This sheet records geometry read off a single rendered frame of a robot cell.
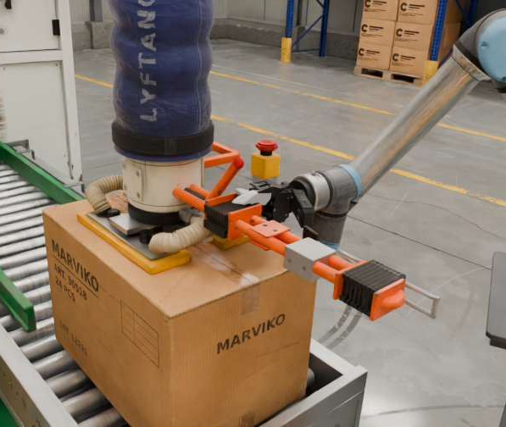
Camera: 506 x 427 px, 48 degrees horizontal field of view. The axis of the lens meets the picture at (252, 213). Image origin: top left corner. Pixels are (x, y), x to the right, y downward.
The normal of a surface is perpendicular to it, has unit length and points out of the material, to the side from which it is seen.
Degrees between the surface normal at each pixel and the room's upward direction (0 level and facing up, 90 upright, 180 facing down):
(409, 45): 93
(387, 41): 92
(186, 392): 90
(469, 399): 0
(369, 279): 0
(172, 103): 74
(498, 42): 88
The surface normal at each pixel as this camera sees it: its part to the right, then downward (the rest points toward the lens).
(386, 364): 0.05, -0.91
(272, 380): 0.65, 0.33
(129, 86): -0.34, 0.07
